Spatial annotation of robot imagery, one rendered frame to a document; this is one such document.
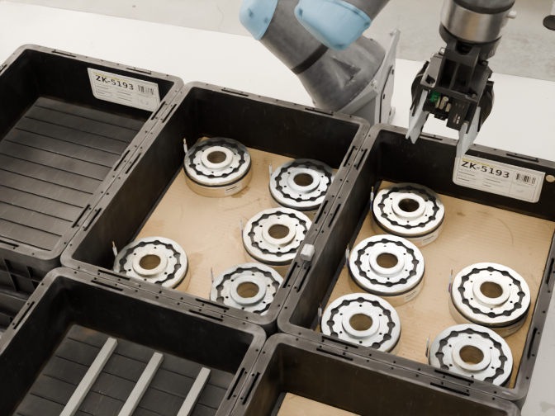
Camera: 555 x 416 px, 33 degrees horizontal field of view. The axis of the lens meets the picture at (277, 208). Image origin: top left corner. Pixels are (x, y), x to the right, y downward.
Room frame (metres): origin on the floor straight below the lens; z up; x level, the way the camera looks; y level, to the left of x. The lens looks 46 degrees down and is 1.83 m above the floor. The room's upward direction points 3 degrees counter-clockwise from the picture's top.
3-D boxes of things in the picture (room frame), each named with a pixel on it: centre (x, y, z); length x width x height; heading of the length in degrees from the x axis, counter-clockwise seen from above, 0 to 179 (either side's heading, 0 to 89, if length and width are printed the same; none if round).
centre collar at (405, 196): (0.92, -0.19, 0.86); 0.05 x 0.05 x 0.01
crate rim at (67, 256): (0.91, 0.07, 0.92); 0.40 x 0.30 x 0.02; 156
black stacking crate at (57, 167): (1.03, 0.35, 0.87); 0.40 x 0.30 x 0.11; 156
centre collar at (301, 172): (0.98, -0.04, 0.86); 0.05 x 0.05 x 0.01
